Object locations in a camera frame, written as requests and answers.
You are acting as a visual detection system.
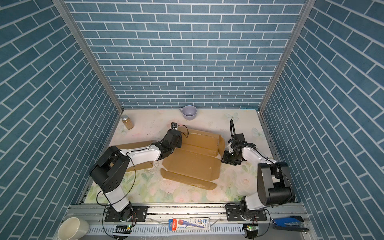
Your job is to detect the aluminium corner post right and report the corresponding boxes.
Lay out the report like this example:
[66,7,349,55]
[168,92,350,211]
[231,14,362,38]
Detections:
[259,0,316,113]

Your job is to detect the glass spice jar silver lid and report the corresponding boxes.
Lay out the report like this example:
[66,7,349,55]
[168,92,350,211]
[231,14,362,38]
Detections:
[121,115,135,130]

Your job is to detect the aluminium corner post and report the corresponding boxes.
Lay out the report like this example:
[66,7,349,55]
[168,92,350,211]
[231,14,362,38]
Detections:
[259,0,316,113]
[52,0,124,114]

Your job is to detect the blue black stapler tool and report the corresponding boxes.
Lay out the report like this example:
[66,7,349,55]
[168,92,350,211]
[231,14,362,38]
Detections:
[272,216,310,233]

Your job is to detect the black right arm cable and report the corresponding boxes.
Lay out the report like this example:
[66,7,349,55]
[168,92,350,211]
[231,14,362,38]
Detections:
[229,119,296,238]

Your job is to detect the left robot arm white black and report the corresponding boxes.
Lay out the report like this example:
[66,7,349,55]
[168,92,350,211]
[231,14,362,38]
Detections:
[89,129,183,213]

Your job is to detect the blue red white packet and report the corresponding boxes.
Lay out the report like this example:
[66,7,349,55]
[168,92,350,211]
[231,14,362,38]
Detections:
[168,218,211,231]

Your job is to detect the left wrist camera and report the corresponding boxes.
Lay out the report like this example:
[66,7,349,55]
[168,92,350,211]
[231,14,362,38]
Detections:
[170,122,178,130]

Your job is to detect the white ceramic bowl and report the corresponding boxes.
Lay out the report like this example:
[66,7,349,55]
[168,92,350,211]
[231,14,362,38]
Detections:
[58,217,90,240]

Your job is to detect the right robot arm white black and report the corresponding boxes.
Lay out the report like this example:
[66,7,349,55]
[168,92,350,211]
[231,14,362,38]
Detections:
[222,134,296,212]

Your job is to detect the aluminium front rail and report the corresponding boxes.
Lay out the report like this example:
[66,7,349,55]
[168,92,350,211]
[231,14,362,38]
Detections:
[64,203,317,240]

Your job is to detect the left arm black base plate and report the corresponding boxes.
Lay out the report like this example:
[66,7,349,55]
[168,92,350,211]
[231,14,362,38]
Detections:
[104,205,148,223]

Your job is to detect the aluminium corner post left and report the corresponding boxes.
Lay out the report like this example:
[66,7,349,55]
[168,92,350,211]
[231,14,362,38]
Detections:
[52,0,124,114]

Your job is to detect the brown cardboard box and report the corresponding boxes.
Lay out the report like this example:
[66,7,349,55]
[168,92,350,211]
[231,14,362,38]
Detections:
[116,141,154,172]
[161,129,226,191]

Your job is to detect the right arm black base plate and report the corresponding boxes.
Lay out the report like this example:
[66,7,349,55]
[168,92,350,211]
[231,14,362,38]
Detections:
[224,203,267,222]

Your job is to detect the lavender ceramic mug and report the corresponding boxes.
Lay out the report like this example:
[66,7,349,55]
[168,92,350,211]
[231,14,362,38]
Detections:
[179,105,197,121]

